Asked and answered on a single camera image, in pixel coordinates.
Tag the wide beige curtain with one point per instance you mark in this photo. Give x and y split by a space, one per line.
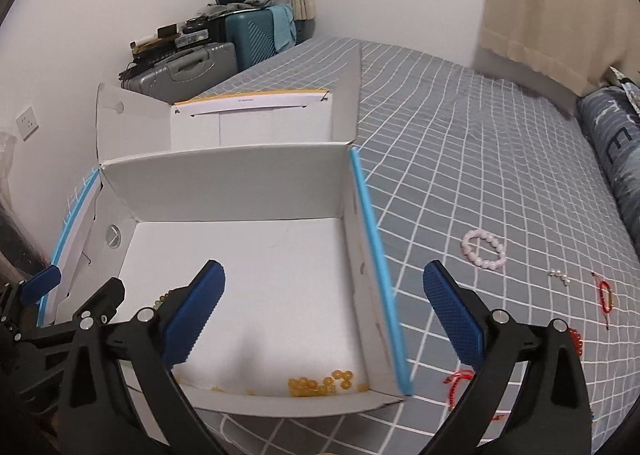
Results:
550 0

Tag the blue cloth bundle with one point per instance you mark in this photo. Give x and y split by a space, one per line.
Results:
250 35

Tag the cardboard box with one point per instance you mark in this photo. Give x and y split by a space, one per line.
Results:
250 260

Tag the patterned quilt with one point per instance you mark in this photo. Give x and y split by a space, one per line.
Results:
629 87

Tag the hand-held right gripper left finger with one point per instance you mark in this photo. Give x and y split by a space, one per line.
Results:
196 315

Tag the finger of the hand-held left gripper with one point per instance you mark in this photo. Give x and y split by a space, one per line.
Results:
42 282

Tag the grey checked bedsheet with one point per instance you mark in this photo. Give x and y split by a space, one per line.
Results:
450 160

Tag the silver hard suitcase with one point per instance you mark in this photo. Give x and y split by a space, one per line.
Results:
200 66

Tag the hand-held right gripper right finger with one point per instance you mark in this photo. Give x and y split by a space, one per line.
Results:
452 320

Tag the blue-grey printed pillow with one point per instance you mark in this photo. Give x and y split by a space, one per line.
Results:
612 150

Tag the dark clutter pile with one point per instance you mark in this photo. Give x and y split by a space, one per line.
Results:
170 37

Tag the light blue cloth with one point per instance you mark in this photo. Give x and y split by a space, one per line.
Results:
282 27

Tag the white wall socket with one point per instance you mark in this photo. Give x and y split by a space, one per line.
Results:
27 123

